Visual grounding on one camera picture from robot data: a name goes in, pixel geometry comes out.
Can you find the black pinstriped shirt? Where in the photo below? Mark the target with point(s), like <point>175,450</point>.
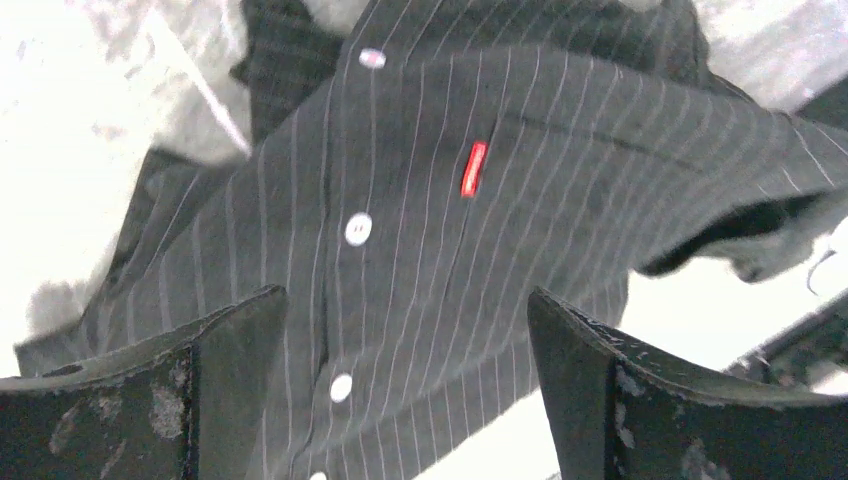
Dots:
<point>414,179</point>

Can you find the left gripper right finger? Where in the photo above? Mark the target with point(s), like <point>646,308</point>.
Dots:
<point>620,408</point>

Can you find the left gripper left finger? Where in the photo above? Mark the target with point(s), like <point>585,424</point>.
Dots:
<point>183,405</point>

